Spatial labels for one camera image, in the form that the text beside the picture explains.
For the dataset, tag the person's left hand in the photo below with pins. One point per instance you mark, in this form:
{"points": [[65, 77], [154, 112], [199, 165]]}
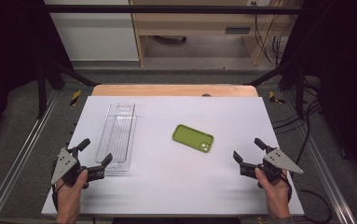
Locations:
{"points": [[69, 199]]}

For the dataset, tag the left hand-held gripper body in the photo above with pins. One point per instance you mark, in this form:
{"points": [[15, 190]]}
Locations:
{"points": [[63, 164]]}

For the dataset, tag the yellow black tape mark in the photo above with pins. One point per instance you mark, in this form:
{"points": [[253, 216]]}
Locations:
{"points": [[273, 97]]}

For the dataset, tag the clear plastic tray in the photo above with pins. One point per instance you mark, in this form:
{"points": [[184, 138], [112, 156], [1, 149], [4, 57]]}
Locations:
{"points": [[117, 137]]}

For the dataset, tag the black horizontal frame bar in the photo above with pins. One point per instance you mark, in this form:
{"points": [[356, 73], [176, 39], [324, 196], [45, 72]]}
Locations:
{"points": [[167, 9]]}

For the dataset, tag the black metal frame stand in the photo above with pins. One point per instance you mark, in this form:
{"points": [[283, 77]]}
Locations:
{"points": [[42, 90], [299, 90]]}

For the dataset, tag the white table sheet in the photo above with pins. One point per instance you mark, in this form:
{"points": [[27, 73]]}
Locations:
{"points": [[173, 186]]}

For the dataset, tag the aluminium rail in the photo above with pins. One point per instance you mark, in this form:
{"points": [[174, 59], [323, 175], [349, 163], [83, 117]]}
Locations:
{"points": [[20, 155], [325, 174]]}

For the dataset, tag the white cabinet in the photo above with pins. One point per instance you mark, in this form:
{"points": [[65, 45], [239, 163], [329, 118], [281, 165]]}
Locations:
{"points": [[95, 34]]}

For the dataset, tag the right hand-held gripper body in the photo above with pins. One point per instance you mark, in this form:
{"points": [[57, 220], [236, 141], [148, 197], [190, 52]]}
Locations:
{"points": [[280, 161]]}

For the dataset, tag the green phone case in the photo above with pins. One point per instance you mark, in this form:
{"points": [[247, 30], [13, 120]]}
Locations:
{"points": [[193, 138]]}

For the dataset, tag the wooden desk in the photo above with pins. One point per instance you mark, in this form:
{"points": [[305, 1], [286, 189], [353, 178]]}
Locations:
{"points": [[194, 21]]}

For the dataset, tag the person's right hand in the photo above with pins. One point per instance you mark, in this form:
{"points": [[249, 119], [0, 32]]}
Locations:
{"points": [[274, 196]]}

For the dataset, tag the black curtain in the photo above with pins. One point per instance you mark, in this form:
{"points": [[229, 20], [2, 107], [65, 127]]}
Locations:
{"points": [[8, 56], [347, 77]]}

